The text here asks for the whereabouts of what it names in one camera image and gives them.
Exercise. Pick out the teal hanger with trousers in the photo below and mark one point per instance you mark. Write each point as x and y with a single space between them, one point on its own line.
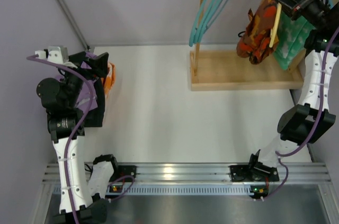
225 4

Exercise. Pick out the aluminium mounting rail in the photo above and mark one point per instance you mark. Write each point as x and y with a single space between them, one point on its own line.
299 173

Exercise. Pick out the wooden clothes rack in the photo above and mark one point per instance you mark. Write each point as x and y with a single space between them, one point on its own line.
218 69

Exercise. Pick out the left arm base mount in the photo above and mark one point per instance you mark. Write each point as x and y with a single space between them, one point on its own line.
123 170

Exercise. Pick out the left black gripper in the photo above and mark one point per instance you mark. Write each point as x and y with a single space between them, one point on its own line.
86 61

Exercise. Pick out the orange camouflage trousers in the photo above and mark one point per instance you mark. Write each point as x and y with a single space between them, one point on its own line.
254 41

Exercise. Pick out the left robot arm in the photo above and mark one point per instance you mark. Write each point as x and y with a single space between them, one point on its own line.
73 102

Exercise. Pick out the green trousers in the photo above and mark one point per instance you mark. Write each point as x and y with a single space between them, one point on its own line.
292 36

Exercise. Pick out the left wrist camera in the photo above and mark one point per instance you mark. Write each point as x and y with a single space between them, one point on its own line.
54 54

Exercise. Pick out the orange white garment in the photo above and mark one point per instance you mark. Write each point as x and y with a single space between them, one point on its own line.
109 81

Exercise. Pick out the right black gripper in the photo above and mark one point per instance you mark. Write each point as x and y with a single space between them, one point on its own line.
307 0

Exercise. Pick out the yellow hanger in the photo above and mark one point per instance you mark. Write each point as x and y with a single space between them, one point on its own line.
276 25

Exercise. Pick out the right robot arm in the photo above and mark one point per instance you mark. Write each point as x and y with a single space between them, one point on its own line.
310 118

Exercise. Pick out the black trousers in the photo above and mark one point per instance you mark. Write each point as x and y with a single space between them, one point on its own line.
94 118

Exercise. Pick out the grey slotted cable duct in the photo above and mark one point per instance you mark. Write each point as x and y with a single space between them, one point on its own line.
185 189

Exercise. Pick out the purple trousers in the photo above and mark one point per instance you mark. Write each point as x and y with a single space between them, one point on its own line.
84 96

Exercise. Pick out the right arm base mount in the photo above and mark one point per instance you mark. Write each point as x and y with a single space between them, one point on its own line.
258 173

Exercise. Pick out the aluminium corner frame post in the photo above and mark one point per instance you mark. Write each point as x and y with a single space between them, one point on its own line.
72 23

